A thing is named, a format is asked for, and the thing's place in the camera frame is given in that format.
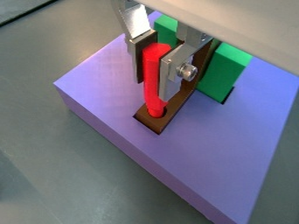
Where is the purple base block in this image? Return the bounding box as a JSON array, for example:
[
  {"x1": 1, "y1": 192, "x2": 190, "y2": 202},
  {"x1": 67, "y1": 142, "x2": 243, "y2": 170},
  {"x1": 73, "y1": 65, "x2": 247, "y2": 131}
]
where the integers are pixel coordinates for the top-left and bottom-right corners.
[{"x1": 53, "y1": 38, "x2": 299, "y2": 224}]

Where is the brown L-shaped bracket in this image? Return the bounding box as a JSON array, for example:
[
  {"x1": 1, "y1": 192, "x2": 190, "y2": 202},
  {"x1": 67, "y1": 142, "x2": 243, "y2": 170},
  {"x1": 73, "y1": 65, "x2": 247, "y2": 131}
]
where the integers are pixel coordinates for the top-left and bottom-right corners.
[{"x1": 135, "y1": 41, "x2": 212, "y2": 135}]

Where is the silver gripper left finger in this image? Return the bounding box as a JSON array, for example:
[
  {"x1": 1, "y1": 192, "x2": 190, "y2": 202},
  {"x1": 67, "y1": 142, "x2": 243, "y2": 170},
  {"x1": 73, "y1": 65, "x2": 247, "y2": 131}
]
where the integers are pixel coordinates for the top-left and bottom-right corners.
[{"x1": 110, "y1": 0, "x2": 158, "y2": 83}]

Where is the green block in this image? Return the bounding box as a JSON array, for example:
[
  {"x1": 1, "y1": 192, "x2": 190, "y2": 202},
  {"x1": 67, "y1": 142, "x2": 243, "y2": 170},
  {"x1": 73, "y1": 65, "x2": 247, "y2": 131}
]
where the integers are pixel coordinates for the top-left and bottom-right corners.
[{"x1": 154, "y1": 15, "x2": 252, "y2": 103}]

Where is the red peg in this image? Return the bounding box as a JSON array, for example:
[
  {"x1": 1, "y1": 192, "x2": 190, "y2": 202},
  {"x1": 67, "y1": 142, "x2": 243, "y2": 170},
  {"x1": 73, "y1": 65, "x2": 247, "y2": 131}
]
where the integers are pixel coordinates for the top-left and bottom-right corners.
[{"x1": 143, "y1": 43, "x2": 171, "y2": 118}]

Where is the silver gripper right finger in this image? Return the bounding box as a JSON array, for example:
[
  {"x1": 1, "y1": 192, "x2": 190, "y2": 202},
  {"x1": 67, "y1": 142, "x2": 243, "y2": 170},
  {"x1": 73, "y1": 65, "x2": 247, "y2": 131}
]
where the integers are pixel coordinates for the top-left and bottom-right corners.
[{"x1": 159, "y1": 24, "x2": 212, "y2": 102}]

